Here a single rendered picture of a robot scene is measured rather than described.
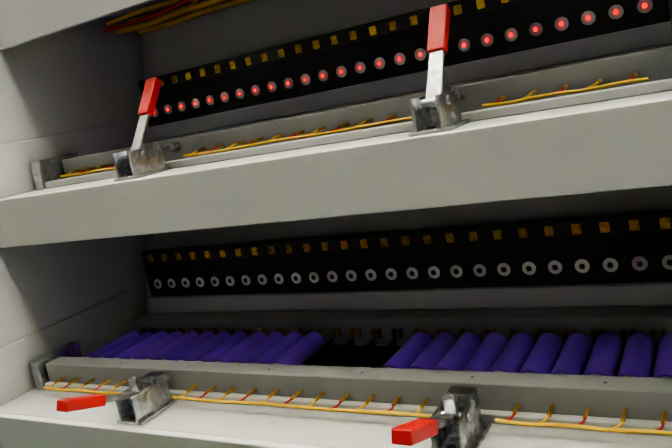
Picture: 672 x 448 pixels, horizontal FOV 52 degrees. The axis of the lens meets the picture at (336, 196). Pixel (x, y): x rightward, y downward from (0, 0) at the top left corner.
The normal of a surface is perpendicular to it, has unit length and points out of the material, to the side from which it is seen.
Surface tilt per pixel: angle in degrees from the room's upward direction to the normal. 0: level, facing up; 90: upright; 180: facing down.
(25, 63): 90
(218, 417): 17
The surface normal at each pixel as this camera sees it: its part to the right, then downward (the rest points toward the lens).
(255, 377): -0.47, 0.22
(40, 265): 0.86, -0.10
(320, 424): -0.19, -0.97
